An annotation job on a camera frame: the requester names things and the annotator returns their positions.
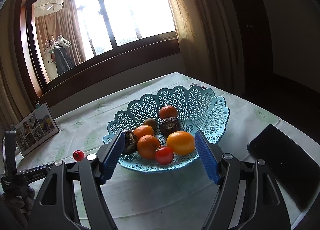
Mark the large smooth orange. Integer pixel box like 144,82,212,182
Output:
166,131,195,156

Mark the dark wrinkled passion fruit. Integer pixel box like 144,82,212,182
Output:
159,117,181,137

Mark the round orange tangerine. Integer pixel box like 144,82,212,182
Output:
159,105,178,120

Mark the small orange tangerine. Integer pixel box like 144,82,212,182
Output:
133,125,154,140

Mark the small green-brown kiwi fruit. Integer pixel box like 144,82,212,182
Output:
143,118,157,131

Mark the black tablet device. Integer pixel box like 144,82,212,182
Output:
247,124,319,209

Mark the photo collage calendar card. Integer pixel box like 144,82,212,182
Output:
15,102,60,157

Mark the small red cherry tomato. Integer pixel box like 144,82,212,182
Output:
73,150,85,162

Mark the light blue lattice fruit basket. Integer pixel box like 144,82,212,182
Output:
102,85,231,173

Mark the beige curtain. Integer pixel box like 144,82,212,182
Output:
169,0,245,95

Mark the dark wooden window frame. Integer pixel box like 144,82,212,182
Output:
14,0,180,106

